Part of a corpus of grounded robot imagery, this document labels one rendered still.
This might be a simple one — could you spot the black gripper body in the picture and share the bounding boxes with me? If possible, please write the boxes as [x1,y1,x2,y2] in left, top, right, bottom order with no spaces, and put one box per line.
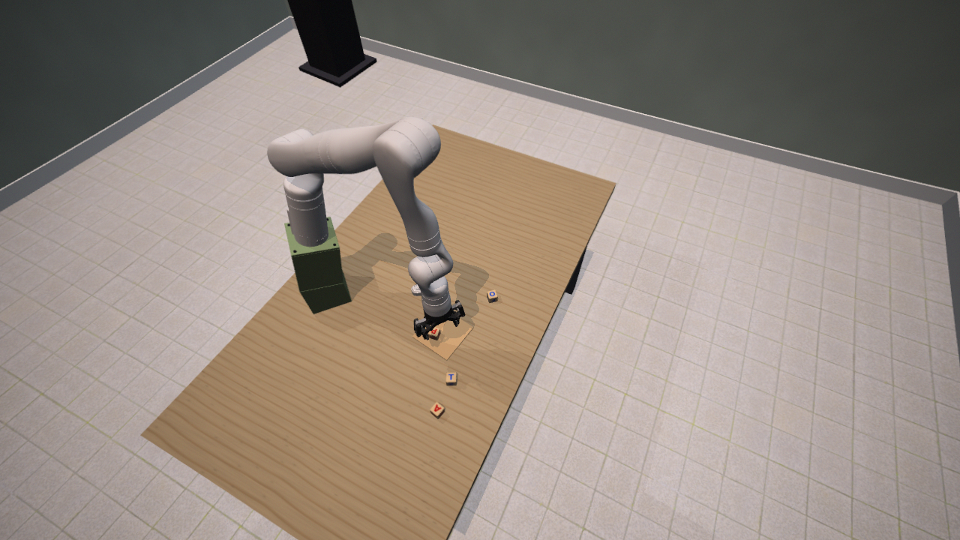
[424,306,454,325]

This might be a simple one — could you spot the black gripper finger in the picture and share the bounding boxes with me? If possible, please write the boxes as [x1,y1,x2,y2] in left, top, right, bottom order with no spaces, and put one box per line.
[414,318,439,341]
[445,300,465,327]

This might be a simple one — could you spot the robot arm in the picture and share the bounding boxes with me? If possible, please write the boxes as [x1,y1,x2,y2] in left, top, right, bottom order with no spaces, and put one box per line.
[267,117,453,317]

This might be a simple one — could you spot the peach flat mat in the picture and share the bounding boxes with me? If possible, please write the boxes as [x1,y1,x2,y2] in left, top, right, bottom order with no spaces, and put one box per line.
[412,319,473,360]

